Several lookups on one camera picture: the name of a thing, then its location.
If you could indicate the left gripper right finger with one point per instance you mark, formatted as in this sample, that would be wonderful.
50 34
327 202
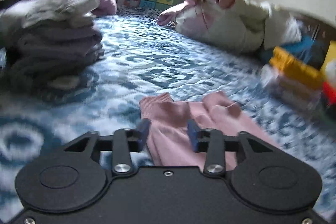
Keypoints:
204 139

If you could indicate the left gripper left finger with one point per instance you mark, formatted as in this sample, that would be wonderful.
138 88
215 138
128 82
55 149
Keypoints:
132 138

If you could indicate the folded light clothes pile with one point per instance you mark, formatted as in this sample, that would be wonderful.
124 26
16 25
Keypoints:
289 91

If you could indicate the stack of folded clothes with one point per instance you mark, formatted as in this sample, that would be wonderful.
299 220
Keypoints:
47 39

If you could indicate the blue white patterned quilt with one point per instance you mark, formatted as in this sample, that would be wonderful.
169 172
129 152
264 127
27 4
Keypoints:
143 59

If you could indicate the yellow folded garment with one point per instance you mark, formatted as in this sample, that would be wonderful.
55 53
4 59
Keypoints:
296 70

